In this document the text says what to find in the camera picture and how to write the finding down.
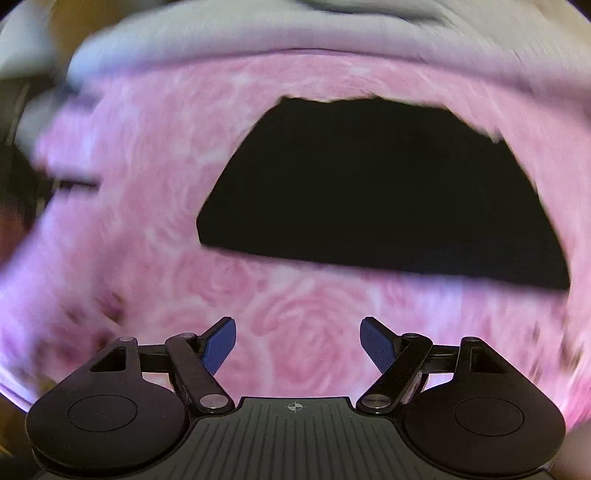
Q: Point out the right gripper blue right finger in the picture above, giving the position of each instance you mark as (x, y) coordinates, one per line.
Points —
(382, 345)

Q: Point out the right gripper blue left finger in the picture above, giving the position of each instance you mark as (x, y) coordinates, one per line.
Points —
(217, 343)

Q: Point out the black zip fleece jacket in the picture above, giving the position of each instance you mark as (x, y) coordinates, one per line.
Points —
(374, 183)

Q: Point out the pink rose bed blanket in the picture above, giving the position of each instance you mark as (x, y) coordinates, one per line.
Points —
(126, 260)

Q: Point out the white ribbed rolled quilt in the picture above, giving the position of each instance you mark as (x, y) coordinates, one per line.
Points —
(511, 42)

